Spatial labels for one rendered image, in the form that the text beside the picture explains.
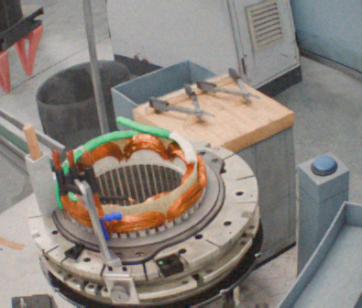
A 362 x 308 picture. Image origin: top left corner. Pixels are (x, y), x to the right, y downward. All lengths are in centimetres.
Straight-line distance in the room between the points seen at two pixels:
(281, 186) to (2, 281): 60
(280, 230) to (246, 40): 211
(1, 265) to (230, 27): 210
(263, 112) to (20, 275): 59
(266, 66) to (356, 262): 262
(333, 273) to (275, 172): 37
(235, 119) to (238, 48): 213
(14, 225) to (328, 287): 87
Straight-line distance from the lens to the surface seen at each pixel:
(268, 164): 120
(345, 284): 88
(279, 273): 129
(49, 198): 96
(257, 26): 336
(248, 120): 117
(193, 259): 85
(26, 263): 143
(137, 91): 138
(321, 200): 108
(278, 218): 127
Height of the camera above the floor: 163
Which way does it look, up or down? 31 degrees down
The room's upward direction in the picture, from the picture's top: 9 degrees counter-clockwise
